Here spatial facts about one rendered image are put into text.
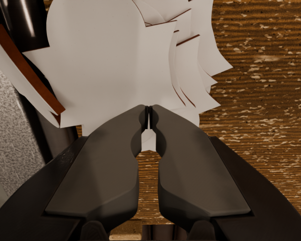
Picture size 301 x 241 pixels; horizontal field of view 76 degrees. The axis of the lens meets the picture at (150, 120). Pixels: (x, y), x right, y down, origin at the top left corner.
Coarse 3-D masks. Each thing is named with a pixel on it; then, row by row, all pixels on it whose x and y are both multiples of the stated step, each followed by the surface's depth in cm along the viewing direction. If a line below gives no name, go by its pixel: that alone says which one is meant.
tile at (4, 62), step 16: (0, 32) 12; (0, 48) 13; (16, 48) 13; (0, 64) 17; (16, 64) 14; (16, 80) 18; (32, 80) 14; (32, 96) 17; (48, 96) 15; (48, 112) 18
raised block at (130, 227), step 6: (126, 222) 31; (132, 222) 31; (138, 222) 31; (114, 228) 31; (120, 228) 31; (126, 228) 31; (132, 228) 31; (138, 228) 31; (114, 234) 30; (120, 234) 30; (126, 234) 30; (132, 234) 30; (138, 234) 30; (114, 240) 30; (120, 240) 30
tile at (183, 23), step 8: (136, 0) 15; (144, 8) 15; (152, 8) 15; (144, 16) 15; (152, 16) 15; (160, 16) 15; (176, 16) 16; (184, 16) 15; (152, 24) 16; (176, 24) 16; (184, 24) 16; (184, 32) 16; (184, 40) 16; (200, 72) 18; (208, 80) 18
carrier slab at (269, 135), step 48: (48, 0) 16; (240, 0) 16; (288, 0) 16; (240, 48) 18; (288, 48) 18; (240, 96) 21; (288, 96) 21; (240, 144) 24; (288, 144) 24; (144, 192) 29; (288, 192) 29
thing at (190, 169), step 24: (168, 120) 10; (168, 144) 9; (192, 144) 9; (168, 168) 7; (192, 168) 7; (216, 168) 7; (168, 192) 6; (192, 192) 6; (216, 192) 6; (240, 192) 6; (168, 216) 7; (192, 216) 6; (216, 216) 6
